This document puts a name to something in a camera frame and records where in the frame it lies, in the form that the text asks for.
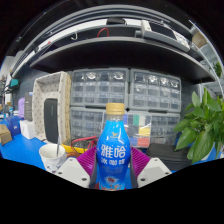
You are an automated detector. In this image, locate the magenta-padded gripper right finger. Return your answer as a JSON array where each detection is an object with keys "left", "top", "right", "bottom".
[{"left": 129, "top": 146, "right": 173, "bottom": 189}]

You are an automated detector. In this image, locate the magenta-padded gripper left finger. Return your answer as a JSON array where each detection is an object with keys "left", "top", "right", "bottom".
[{"left": 54, "top": 146, "right": 100, "bottom": 189}]

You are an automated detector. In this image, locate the blue drink bottle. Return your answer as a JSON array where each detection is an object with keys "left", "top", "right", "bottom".
[{"left": 95, "top": 102, "right": 132, "bottom": 192}]

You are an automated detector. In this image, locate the flat black case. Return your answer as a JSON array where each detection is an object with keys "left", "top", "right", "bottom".
[{"left": 146, "top": 143, "right": 193, "bottom": 172}]

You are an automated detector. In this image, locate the white mug with face print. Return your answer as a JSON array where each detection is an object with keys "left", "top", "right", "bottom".
[{"left": 38, "top": 143, "right": 68, "bottom": 174}]

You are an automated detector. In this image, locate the yellow and red hand tool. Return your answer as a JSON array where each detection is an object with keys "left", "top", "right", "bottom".
[{"left": 63, "top": 135, "right": 99, "bottom": 158}]

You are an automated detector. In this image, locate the clear box with coloured parts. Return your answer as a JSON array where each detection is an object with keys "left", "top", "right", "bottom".
[{"left": 101, "top": 111, "right": 153, "bottom": 149}]

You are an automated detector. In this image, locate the tall black speaker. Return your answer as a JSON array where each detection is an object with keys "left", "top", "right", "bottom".
[{"left": 43, "top": 98, "right": 59, "bottom": 144}]

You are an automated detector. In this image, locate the potted green leafy plant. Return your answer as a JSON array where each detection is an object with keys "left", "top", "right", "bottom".
[{"left": 173, "top": 87, "right": 224, "bottom": 164}]

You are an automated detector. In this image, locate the small white carton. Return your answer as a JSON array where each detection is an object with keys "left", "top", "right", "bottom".
[{"left": 19, "top": 119, "right": 37, "bottom": 140}]

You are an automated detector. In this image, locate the beige perforated tray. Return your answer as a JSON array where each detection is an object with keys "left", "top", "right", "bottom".
[{"left": 32, "top": 71, "right": 73, "bottom": 144}]

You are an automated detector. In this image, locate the blue box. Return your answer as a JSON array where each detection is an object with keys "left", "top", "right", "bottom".
[{"left": 6, "top": 114, "right": 23, "bottom": 136}]

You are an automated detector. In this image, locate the brown cardboard box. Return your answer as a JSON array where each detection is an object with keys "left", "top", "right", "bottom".
[{"left": 0, "top": 124, "right": 13, "bottom": 146}]

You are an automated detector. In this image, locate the dark grey carton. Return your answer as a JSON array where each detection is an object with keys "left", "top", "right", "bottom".
[{"left": 23, "top": 92, "right": 34, "bottom": 122}]

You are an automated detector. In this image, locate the purple plastic bag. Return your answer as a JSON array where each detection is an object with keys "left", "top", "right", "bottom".
[{"left": 17, "top": 97, "right": 26, "bottom": 119}]

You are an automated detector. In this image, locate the black overhead shelf unit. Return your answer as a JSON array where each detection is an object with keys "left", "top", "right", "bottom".
[{"left": 11, "top": 4, "right": 216, "bottom": 84}]

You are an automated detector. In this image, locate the white shelf unit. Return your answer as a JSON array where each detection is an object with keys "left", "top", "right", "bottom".
[{"left": 189, "top": 19, "right": 224, "bottom": 98}]

